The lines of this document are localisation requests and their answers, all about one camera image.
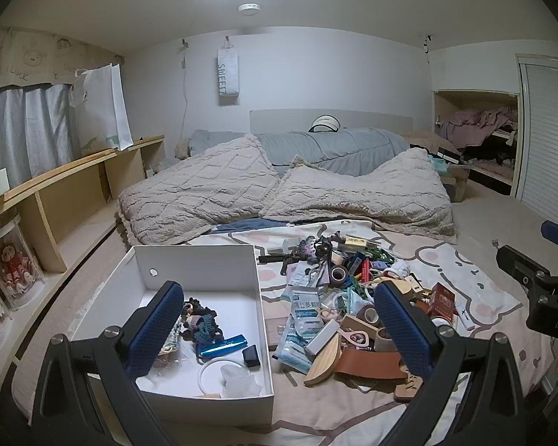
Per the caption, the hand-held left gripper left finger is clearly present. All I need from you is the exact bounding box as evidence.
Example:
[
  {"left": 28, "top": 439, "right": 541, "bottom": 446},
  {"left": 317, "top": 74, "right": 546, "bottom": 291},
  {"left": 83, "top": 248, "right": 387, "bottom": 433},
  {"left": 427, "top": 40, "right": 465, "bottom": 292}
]
[{"left": 30, "top": 281, "right": 185, "bottom": 446}]

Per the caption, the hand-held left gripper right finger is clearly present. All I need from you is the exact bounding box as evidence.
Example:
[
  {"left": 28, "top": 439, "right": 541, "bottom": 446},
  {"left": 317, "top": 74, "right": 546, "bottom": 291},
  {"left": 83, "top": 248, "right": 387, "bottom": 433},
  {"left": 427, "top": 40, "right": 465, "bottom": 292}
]
[{"left": 374, "top": 281, "right": 531, "bottom": 446}]

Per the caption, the brown leather strap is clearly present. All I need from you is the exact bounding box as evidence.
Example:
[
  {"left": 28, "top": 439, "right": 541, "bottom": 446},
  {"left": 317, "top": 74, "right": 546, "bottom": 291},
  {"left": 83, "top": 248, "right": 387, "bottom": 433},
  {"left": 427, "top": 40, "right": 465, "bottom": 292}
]
[{"left": 335, "top": 350, "right": 403, "bottom": 375}]

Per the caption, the white cardboard shoe box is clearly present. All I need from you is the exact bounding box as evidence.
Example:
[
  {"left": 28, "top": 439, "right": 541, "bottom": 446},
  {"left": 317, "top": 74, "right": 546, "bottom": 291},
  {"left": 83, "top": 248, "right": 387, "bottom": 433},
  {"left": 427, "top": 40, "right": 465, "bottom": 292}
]
[{"left": 69, "top": 244, "right": 276, "bottom": 428}]

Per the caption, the wooden semicircle piece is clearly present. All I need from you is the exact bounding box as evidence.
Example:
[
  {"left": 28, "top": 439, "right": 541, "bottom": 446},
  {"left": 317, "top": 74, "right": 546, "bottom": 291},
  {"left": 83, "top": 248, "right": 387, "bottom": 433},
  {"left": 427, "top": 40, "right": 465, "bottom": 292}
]
[{"left": 304, "top": 334, "right": 343, "bottom": 387}]

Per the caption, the curved wooden box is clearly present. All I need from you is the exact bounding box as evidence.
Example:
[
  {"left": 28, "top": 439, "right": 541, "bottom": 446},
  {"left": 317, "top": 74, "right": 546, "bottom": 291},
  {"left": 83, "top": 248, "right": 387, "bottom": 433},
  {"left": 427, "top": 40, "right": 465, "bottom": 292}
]
[{"left": 379, "top": 277, "right": 413, "bottom": 296}]

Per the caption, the pink carabiner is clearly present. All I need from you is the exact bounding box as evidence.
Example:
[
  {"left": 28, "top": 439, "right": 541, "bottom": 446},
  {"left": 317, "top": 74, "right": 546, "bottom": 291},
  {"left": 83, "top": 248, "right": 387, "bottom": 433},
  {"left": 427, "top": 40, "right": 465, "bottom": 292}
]
[{"left": 341, "top": 327, "right": 373, "bottom": 347}]

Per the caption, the red cigarette box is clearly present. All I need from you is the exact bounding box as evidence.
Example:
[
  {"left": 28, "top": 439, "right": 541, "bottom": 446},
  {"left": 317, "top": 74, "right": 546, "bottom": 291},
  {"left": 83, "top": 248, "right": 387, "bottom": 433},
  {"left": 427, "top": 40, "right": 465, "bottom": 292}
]
[{"left": 429, "top": 282, "right": 457, "bottom": 319}]

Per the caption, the dark crochet yarn piece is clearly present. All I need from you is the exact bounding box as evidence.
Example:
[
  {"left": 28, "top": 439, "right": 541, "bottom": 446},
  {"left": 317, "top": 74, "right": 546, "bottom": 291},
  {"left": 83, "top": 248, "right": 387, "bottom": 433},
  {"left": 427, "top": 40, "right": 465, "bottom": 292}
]
[{"left": 181, "top": 297, "right": 225, "bottom": 345}]

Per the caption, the white lighter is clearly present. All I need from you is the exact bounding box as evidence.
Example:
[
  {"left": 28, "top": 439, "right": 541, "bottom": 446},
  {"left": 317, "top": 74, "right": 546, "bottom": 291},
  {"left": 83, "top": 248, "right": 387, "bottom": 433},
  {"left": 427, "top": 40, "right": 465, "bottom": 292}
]
[{"left": 455, "top": 302, "right": 475, "bottom": 332}]

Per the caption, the blue metallic tube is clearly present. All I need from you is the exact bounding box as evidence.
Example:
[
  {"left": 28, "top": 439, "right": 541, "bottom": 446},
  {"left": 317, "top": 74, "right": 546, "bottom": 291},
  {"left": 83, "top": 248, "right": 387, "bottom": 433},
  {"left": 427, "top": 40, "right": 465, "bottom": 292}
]
[{"left": 199, "top": 334, "right": 247, "bottom": 359}]

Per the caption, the white flat power bank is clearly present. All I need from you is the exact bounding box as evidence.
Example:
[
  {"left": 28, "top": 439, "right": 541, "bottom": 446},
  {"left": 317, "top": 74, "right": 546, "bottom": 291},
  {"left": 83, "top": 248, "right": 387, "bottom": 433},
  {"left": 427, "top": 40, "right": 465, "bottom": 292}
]
[{"left": 304, "top": 320, "right": 340, "bottom": 359}]

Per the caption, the wooden closet shelf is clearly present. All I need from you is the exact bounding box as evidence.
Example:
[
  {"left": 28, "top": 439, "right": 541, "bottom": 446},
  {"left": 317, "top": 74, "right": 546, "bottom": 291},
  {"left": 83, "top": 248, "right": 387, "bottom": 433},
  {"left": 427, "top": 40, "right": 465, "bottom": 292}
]
[{"left": 434, "top": 90, "right": 522, "bottom": 197}]

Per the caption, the blue white medicine sachet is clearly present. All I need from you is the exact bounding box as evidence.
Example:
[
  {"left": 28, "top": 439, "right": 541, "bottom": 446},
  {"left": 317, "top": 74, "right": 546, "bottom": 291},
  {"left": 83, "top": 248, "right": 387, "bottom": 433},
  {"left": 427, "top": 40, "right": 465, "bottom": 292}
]
[
  {"left": 292, "top": 288, "right": 324, "bottom": 340},
  {"left": 278, "top": 327, "right": 318, "bottom": 375}
]

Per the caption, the white louvered door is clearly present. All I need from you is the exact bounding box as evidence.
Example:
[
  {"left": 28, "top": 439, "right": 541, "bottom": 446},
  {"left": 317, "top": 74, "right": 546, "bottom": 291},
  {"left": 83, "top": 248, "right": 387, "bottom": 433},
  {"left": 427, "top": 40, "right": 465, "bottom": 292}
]
[{"left": 515, "top": 53, "right": 558, "bottom": 229}]

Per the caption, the cardboard storage box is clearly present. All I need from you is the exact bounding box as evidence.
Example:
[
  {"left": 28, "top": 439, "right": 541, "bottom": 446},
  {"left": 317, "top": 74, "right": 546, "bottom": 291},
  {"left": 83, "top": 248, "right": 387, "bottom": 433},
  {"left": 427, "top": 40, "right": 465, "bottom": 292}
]
[{"left": 446, "top": 164, "right": 472, "bottom": 202}]

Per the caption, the clear plastic wrap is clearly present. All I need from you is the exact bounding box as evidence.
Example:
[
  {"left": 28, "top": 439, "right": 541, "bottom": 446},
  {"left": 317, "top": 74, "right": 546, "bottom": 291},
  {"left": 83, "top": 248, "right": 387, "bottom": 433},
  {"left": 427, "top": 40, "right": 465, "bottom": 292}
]
[{"left": 220, "top": 365, "right": 266, "bottom": 398}]

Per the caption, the dark clothes pile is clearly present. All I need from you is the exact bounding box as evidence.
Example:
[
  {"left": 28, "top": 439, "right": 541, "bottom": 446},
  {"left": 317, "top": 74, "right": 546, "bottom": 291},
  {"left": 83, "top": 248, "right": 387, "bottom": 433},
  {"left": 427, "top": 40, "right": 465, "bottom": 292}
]
[{"left": 460, "top": 142, "right": 515, "bottom": 166}]

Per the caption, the dark hair claw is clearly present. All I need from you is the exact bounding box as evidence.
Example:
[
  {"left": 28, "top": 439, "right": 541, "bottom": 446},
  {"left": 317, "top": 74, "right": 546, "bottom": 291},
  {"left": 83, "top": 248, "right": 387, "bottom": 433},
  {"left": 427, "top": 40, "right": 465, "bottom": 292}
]
[{"left": 296, "top": 236, "right": 336, "bottom": 262}]

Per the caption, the blue bed sheet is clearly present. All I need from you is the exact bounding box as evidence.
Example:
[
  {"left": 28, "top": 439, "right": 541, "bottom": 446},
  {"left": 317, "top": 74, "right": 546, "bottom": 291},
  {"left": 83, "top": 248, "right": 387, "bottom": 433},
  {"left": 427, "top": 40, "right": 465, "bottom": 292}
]
[{"left": 214, "top": 220, "right": 290, "bottom": 234}]

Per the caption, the pink clothes pile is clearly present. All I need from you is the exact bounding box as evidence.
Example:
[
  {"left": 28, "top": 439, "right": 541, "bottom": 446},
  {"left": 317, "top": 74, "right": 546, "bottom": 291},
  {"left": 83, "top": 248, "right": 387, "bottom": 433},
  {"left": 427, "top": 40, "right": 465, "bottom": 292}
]
[{"left": 439, "top": 106, "right": 518, "bottom": 143}]

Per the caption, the clear display case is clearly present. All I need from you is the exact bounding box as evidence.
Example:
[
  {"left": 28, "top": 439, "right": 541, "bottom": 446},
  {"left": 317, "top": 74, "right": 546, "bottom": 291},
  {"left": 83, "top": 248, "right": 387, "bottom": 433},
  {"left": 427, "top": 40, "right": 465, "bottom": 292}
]
[{"left": 0, "top": 216, "right": 45, "bottom": 311}]

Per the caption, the wooden shelf unit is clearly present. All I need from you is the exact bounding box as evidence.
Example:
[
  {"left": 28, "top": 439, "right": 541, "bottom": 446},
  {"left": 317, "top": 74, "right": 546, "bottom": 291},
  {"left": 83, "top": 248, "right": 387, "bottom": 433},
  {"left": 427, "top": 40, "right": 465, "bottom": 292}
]
[{"left": 0, "top": 136, "right": 166, "bottom": 382}]

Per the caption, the red-dressed doll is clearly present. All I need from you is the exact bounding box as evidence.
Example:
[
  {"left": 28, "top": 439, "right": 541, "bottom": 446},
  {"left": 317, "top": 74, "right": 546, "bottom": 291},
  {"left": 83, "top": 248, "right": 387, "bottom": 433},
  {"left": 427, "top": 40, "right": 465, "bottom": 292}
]
[{"left": 0, "top": 244, "right": 36, "bottom": 296}]

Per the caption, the grey duvet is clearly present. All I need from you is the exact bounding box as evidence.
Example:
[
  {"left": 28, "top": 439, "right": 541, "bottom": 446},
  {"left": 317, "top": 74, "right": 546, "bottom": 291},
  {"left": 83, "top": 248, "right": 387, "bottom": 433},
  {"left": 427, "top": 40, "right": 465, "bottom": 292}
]
[{"left": 186, "top": 129, "right": 410, "bottom": 178}]

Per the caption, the white visor cap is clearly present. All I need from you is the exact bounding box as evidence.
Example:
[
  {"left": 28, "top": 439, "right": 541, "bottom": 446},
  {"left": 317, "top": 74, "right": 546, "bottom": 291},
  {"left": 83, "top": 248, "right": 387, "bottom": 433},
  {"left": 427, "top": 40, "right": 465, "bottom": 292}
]
[{"left": 308, "top": 115, "right": 343, "bottom": 133}]

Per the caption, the white tote bag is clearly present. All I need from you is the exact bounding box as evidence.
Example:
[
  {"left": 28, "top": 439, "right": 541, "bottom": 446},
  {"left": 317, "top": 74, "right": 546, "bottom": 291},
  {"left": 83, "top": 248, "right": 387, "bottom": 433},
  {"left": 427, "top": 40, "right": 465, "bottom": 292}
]
[{"left": 69, "top": 62, "right": 134, "bottom": 152}]

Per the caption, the grey curtain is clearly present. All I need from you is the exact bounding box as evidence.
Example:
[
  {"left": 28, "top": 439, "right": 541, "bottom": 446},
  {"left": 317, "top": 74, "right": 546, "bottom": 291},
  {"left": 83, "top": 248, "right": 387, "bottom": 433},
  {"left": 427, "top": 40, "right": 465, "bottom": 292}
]
[{"left": 0, "top": 83, "right": 78, "bottom": 189}]

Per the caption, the hanging white paper bag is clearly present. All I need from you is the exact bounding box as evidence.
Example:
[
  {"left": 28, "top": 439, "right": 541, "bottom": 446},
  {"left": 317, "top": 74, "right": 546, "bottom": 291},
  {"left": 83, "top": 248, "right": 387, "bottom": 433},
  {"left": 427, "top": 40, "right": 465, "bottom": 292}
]
[{"left": 217, "top": 37, "right": 241, "bottom": 107}]

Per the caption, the bear print curtain valance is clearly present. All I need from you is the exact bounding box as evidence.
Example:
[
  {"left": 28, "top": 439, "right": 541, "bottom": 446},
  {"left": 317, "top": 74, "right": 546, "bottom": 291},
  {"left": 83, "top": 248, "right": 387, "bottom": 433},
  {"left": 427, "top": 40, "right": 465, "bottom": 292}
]
[{"left": 0, "top": 27, "right": 126, "bottom": 94}]

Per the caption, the white ring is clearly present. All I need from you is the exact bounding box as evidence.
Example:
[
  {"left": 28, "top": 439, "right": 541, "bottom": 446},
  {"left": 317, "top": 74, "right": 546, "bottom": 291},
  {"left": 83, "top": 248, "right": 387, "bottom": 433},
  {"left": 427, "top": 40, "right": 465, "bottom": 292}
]
[{"left": 198, "top": 359, "right": 248, "bottom": 398}]

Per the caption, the white wall cable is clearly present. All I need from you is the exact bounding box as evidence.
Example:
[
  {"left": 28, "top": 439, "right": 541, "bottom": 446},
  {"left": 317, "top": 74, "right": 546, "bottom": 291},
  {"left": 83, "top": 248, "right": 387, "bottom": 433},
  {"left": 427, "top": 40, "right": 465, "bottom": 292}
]
[{"left": 181, "top": 59, "right": 190, "bottom": 147}]

